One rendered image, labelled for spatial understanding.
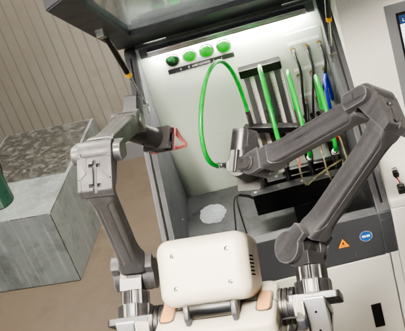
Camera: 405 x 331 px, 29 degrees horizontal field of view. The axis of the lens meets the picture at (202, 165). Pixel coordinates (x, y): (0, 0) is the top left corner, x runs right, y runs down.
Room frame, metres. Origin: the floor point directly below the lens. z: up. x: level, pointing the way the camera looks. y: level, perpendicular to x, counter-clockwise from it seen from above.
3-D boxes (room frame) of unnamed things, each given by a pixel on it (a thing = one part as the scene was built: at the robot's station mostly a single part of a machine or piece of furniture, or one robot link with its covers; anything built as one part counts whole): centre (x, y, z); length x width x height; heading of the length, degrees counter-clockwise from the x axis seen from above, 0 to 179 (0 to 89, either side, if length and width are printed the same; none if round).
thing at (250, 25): (2.42, -0.21, 1.43); 0.54 x 0.03 x 0.02; 83
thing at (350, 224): (1.92, -0.15, 0.87); 0.62 x 0.04 x 0.16; 83
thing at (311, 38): (2.39, -0.45, 1.20); 0.13 x 0.03 x 0.31; 83
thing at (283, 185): (2.14, -0.30, 0.91); 0.34 x 0.10 x 0.15; 83
